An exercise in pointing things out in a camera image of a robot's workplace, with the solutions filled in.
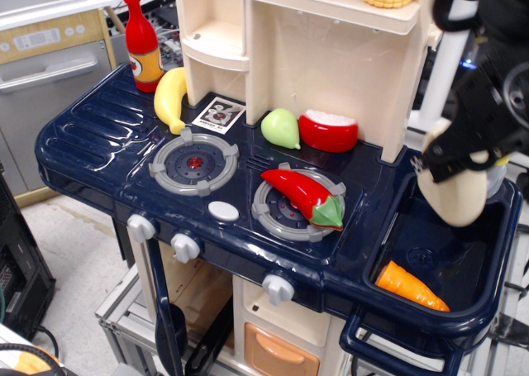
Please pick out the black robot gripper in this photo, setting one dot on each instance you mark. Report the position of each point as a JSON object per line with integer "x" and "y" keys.
{"x": 491, "y": 121}

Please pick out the cream detergent bottle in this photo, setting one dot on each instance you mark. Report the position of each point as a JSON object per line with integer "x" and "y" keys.
{"x": 459, "y": 200}

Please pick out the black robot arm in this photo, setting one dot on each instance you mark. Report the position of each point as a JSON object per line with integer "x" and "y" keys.
{"x": 504, "y": 23}

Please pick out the grey toy faucet yellow knob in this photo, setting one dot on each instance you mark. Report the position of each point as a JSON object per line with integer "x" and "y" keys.
{"x": 495, "y": 176}

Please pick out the white metal stand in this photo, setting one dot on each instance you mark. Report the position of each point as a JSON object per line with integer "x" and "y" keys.
{"x": 448, "y": 57}

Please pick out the orange toy carrot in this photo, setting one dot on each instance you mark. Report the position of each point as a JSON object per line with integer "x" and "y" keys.
{"x": 399, "y": 281}

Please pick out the navy toy kitchen counter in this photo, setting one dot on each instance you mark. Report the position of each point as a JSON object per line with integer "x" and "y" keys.
{"x": 317, "y": 258}

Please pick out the red toy chili pepper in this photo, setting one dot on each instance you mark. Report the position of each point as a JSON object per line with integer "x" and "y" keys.
{"x": 317, "y": 204}

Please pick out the green toy pear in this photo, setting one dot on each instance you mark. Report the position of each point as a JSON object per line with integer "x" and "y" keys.
{"x": 280, "y": 127}

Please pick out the grey right stove burner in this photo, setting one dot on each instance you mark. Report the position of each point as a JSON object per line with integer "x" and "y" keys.
{"x": 282, "y": 219}

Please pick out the grey stove burner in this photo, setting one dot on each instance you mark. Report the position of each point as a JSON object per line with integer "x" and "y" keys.
{"x": 194, "y": 164}
{"x": 282, "y": 219}

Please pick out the cream toy kitchen shelf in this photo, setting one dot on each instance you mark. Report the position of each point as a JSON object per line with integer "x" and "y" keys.
{"x": 343, "y": 57}

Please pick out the grey right stove knob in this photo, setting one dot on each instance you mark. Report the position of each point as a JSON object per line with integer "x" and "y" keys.
{"x": 279, "y": 289}

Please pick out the grey stove knob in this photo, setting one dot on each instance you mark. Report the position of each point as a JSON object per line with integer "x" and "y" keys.
{"x": 185, "y": 248}
{"x": 141, "y": 228}
{"x": 279, "y": 289}

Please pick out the grey oval button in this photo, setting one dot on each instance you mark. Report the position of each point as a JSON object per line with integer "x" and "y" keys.
{"x": 223, "y": 211}

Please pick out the white sticker label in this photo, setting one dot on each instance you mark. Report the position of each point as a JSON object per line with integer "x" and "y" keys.
{"x": 219, "y": 115}

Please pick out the grey left stove burner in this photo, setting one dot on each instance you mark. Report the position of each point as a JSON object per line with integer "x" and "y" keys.
{"x": 194, "y": 164}

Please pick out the orange toy drawer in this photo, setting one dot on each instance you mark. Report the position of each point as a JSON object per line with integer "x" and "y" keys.
{"x": 270, "y": 355}

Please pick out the grey middle stove knob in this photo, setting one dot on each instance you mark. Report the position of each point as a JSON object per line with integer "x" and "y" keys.
{"x": 185, "y": 248}

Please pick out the yellow toy banana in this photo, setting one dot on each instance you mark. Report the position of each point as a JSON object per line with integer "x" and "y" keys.
{"x": 168, "y": 99}

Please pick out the grey left stove knob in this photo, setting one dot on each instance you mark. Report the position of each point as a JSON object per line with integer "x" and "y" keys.
{"x": 141, "y": 228}

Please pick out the red ketchup bottle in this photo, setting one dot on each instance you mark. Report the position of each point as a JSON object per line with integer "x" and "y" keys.
{"x": 143, "y": 49}

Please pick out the navy toy ladle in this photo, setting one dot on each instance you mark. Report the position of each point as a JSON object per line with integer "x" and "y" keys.
{"x": 170, "y": 329}

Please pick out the grey toy dishwasher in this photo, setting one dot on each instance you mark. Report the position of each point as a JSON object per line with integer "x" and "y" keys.
{"x": 50, "y": 56}

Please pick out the black computer case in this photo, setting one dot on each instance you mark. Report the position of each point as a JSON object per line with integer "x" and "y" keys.
{"x": 27, "y": 286}

